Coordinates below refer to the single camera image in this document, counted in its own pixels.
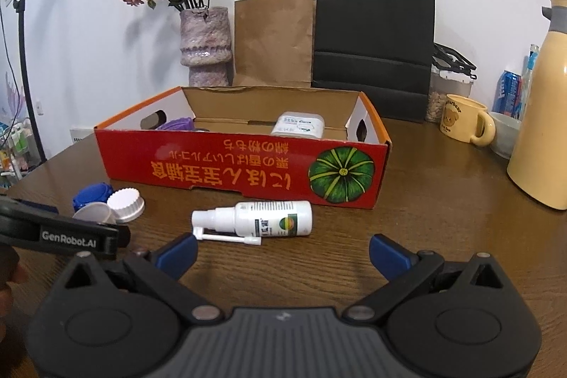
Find pink mottled ceramic vase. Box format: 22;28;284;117
179;5;234;88

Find purple wall decoration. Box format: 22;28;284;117
4;72;24;118

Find clear jar with black lid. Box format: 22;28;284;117
425;42;478;124

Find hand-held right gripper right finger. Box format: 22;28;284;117
342;233;515;324

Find cluttered rack of small goods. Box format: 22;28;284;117
0;112;41;189

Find cream thermos jug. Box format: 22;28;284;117
506;0;567;211

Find blue drink can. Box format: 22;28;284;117
492;70;524;120

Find person's left hand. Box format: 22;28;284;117
0;245;26;344

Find purple roll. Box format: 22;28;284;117
155;116;196;132

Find white spray bottle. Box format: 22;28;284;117
191;200;314;248

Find white slotted appliance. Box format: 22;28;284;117
69;128;97;145

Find black lamp stand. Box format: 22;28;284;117
12;0;50;164

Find black paper bag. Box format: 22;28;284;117
311;0;437;124

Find white cotton swab box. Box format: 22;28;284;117
270;111;325;139

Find yellow bear mug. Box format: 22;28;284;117
438;94;496;147

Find clear bottle with blue label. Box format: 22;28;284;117
520;43;540;120

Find grey ceramic cup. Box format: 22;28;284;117
489;111;524;160

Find red printed cardboard box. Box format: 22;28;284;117
93;85;393;211

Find blue and white bottle caps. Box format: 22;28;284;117
72;181;146;225

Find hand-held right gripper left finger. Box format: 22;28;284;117
66;232;223;324

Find brown paper bag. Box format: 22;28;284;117
233;0;316;88

